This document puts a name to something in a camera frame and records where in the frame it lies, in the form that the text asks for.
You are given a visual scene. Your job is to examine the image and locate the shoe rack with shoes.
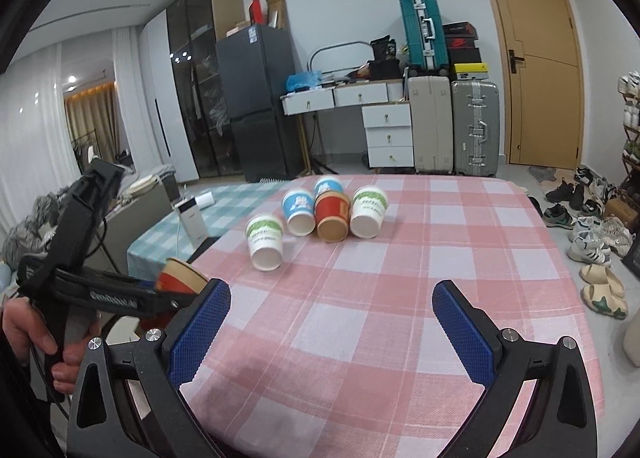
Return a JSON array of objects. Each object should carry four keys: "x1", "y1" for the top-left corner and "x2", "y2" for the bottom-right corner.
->
[{"x1": 617, "y1": 70, "x2": 640, "y2": 207}]

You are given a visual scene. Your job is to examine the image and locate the wooden door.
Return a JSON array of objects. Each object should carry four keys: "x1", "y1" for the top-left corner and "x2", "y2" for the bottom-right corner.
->
[{"x1": 490, "y1": 0, "x2": 585, "y2": 169}]

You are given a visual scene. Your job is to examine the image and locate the red paper cup lying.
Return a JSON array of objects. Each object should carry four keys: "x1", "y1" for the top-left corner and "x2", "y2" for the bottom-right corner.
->
[{"x1": 314, "y1": 192, "x2": 350, "y2": 242}]

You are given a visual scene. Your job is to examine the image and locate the teal suitcase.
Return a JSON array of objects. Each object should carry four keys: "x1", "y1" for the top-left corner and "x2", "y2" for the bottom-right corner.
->
[{"x1": 399, "y1": 0, "x2": 449, "y2": 74}]

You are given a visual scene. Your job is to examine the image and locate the black glass cabinet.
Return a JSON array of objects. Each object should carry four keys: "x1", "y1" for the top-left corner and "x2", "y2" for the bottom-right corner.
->
[{"x1": 166, "y1": 0, "x2": 245, "y2": 178}]

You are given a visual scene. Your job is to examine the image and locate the teal checkered tablecloth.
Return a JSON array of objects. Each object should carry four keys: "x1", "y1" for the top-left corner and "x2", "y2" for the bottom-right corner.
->
[{"x1": 126, "y1": 179, "x2": 296, "y2": 280}]

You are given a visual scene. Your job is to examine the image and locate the blue white paper cup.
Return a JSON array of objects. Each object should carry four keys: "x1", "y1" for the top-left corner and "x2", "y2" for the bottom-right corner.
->
[{"x1": 314, "y1": 175, "x2": 344, "y2": 196}]

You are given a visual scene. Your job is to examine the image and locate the silver suitcase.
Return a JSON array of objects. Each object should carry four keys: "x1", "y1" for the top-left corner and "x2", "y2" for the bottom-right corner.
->
[{"x1": 451, "y1": 80, "x2": 500, "y2": 176}]

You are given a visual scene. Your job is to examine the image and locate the white drawer desk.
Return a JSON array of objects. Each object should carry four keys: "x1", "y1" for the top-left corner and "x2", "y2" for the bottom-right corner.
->
[{"x1": 281, "y1": 79, "x2": 414, "y2": 170}]

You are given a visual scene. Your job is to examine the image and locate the black refrigerator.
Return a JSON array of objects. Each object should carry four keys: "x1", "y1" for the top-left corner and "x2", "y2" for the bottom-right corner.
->
[{"x1": 216, "y1": 25, "x2": 304, "y2": 183}]

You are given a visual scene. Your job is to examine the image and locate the beige suitcase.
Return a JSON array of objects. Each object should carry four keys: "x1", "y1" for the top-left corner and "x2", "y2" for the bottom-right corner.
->
[{"x1": 408, "y1": 76, "x2": 454, "y2": 174}]

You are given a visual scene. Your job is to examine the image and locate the red kraft paper cup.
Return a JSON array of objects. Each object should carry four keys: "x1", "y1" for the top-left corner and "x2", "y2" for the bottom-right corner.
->
[{"x1": 155, "y1": 258, "x2": 208, "y2": 294}]

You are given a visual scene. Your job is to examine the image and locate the white green paper cup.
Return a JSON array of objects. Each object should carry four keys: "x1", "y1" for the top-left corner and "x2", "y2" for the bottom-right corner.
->
[{"x1": 349, "y1": 185, "x2": 388, "y2": 239}]

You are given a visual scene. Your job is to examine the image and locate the white power bank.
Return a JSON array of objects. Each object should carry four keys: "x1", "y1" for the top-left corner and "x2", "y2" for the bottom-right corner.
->
[{"x1": 174, "y1": 197, "x2": 208, "y2": 248}]

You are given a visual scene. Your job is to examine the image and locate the pink checkered tablecloth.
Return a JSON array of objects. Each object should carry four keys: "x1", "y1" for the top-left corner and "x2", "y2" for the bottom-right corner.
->
[{"x1": 181, "y1": 175, "x2": 604, "y2": 457}]

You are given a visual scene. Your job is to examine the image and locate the beige slippers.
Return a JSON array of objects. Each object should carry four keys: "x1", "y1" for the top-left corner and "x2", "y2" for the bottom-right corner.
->
[{"x1": 579, "y1": 264, "x2": 628, "y2": 320}]

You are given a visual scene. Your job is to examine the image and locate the person's left hand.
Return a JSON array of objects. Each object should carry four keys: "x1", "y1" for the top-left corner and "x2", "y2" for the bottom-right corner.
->
[{"x1": 2, "y1": 298, "x2": 101, "y2": 395}]

